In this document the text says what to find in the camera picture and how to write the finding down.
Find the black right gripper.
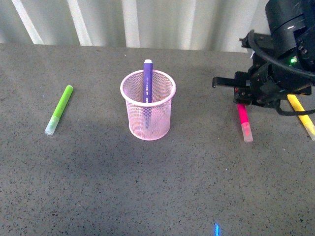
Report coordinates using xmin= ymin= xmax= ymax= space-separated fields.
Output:
xmin=212 ymin=29 xmax=312 ymax=108

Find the pink pen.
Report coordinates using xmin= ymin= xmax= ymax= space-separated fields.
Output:
xmin=237 ymin=104 xmax=253 ymax=143

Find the purple pen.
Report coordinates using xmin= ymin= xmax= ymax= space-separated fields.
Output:
xmin=143 ymin=59 xmax=153 ymax=128

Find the pink mesh cup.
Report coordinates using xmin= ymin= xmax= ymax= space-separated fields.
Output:
xmin=120 ymin=70 xmax=176 ymax=141

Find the white curtain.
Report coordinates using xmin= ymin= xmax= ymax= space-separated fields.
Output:
xmin=0 ymin=0 xmax=269 ymax=52

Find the yellow pen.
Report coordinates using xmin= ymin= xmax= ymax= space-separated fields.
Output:
xmin=287 ymin=94 xmax=315 ymax=141

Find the green pen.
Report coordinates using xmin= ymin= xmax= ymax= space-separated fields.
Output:
xmin=44 ymin=85 xmax=73 ymax=135

